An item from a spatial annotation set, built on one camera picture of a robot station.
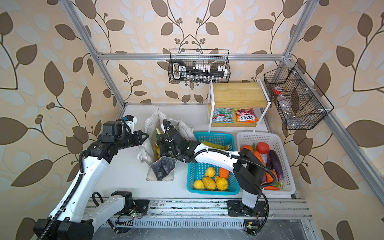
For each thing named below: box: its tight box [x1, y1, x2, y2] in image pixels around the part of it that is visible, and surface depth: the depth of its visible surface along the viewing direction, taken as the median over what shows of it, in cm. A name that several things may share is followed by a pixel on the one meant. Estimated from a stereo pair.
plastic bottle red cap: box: [273, 86, 293, 112], surface depth 80 cm
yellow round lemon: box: [215, 175, 228, 191], surface depth 79 cm
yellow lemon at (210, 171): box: [204, 166, 216, 178], surface depth 84 cm
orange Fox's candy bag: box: [234, 107, 259, 124], surface depth 91 cm
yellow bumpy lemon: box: [202, 176, 217, 190], surface depth 80 cm
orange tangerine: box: [219, 167, 230, 179], surface depth 82 cm
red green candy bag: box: [212, 108, 234, 124], surface depth 90 cm
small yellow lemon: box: [193, 179, 205, 189], surface depth 80 cm
